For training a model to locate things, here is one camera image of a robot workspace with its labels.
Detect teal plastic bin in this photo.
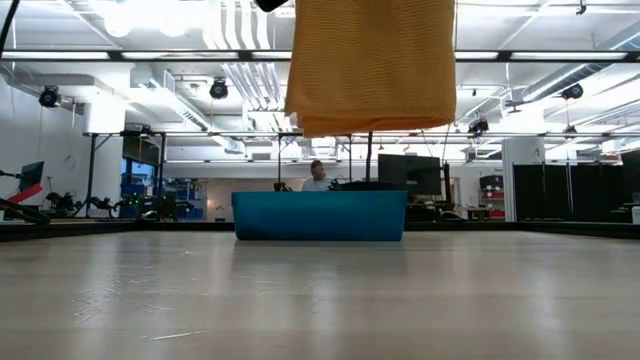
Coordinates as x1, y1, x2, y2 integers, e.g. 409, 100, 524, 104
231, 189, 409, 242

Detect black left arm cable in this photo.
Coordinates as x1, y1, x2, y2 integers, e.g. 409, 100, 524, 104
0, 0, 22, 57

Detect potted green leafy plant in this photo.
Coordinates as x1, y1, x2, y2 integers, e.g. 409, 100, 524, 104
333, 130, 397, 193

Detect person seated behind bin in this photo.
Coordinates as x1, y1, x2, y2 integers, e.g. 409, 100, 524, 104
301, 159, 334, 192

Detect red tool cabinet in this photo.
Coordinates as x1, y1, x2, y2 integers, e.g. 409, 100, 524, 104
478, 174, 505, 220

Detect black computer monitor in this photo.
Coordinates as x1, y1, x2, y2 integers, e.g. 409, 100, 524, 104
377, 153, 444, 196

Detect orange microfiber towel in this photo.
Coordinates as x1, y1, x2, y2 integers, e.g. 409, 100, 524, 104
283, 0, 458, 139

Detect black aluminium table frame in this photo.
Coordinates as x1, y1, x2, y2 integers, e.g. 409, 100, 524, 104
0, 219, 640, 241

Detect black room partition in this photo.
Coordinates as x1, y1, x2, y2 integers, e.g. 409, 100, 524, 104
513, 162, 624, 222

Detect dark angled monitor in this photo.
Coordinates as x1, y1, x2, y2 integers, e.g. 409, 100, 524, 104
18, 160, 45, 194

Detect black framed display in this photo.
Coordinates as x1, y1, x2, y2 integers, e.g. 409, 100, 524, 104
119, 130, 166, 191

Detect red white striped object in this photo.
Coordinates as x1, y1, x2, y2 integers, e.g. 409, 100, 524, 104
0, 182, 45, 206

